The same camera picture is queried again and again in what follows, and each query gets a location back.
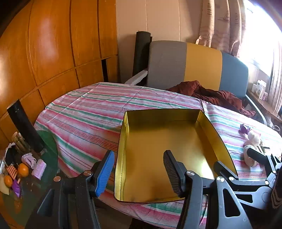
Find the pale pink roll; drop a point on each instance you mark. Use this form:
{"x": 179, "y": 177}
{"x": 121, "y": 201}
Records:
{"x": 39, "y": 169}

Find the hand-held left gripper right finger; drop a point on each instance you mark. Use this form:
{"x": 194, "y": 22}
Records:
{"x": 173, "y": 174}

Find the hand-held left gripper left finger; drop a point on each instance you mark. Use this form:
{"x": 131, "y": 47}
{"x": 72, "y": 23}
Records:
{"x": 104, "y": 176}

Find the white sock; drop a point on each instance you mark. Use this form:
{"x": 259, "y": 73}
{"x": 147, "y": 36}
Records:
{"x": 29, "y": 160}

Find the orange striped packet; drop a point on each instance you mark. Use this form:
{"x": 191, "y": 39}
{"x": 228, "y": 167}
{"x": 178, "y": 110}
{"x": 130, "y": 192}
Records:
{"x": 12, "y": 172}

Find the gold tin box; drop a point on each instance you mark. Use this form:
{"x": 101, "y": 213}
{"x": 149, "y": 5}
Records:
{"x": 158, "y": 149}

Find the black rolled mat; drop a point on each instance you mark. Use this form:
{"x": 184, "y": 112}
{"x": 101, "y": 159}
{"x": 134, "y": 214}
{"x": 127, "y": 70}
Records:
{"x": 141, "y": 52}
{"x": 24, "y": 125}

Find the green glass side table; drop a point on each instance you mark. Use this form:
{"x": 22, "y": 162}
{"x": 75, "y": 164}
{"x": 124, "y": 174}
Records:
{"x": 47, "y": 143}

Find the dark red cloth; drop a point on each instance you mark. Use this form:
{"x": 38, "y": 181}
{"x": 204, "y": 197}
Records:
{"x": 211, "y": 94}

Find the white plush toy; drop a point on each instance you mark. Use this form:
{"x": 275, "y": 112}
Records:
{"x": 252, "y": 141}

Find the small white box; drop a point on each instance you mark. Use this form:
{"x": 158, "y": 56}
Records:
{"x": 255, "y": 88}

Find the white carton box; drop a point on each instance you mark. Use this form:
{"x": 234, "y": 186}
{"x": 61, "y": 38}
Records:
{"x": 262, "y": 87}

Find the black cloth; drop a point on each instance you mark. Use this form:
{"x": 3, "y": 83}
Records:
{"x": 11, "y": 155}

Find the grey yellow blue sofa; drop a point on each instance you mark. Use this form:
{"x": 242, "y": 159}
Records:
{"x": 167, "y": 63}

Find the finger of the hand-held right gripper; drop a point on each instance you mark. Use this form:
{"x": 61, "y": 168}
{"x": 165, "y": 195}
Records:
{"x": 255, "y": 153}
{"x": 224, "y": 170}

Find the orange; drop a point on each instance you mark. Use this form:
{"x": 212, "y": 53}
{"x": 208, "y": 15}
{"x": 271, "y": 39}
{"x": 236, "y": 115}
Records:
{"x": 23, "y": 170}
{"x": 8, "y": 181}

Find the glass jar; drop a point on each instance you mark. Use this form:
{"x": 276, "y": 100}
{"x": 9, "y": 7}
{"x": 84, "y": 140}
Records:
{"x": 19, "y": 142}

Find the wooden shelf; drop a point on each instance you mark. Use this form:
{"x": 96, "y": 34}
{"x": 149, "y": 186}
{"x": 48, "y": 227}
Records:
{"x": 264, "y": 105}

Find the patterned beige curtain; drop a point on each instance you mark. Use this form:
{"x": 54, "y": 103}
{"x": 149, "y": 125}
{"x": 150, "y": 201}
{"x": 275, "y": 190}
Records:
{"x": 220, "y": 22}
{"x": 276, "y": 83}

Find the purple snack packet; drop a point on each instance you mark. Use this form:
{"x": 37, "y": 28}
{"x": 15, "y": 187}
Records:
{"x": 16, "y": 187}
{"x": 244, "y": 129}

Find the wooden wardrobe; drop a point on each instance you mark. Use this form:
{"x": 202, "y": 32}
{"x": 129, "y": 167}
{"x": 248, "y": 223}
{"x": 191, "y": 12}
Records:
{"x": 55, "y": 44}

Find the striped tablecloth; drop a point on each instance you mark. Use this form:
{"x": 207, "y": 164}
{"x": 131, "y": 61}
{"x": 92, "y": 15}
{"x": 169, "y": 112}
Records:
{"x": 88, "y": 114}

